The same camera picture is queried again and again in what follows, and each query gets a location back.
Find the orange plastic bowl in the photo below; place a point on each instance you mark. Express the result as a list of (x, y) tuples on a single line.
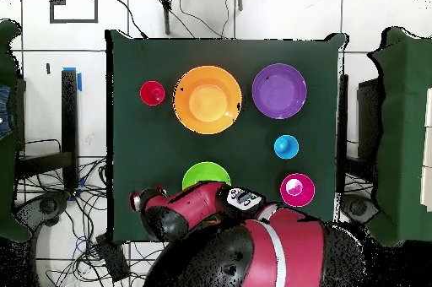
[(207, 77)]

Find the green plastic bowl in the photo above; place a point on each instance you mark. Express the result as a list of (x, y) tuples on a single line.
[(206, 172)]

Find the black metal stand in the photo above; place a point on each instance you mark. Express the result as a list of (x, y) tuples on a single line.
[(342, 114), (69, 114)]

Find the purple plastic bowl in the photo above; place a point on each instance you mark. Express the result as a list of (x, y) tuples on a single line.
[(279, 91)]

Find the green cloth covered table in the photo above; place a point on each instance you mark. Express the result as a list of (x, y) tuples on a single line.
[(405, 131), (6, 165)]

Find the blue denim fabric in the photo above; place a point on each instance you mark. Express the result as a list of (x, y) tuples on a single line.
[(5, 111)]

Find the blue plastic cup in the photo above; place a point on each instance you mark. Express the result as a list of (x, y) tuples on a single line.
[(286, 147)]

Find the dark green tablecloth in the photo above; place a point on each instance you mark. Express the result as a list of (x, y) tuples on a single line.
[(236, 54)]

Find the magenta plastic bowl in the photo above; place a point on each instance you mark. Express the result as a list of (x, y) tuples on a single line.
[(303, 196)]

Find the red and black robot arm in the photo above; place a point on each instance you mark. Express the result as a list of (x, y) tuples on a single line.
[(290, 250)]

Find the white box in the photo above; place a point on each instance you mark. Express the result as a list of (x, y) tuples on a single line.
[(428, 152)]

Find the blue tape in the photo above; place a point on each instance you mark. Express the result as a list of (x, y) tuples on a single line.
[(79, 81)]

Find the black power box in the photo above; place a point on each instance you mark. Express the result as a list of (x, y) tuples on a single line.
[(113, 260)]

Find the red plastic cup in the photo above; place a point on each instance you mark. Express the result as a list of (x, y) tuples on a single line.
[(148, 89)]

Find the black tripod stand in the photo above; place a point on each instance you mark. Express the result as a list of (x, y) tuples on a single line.
[(166, 13)]

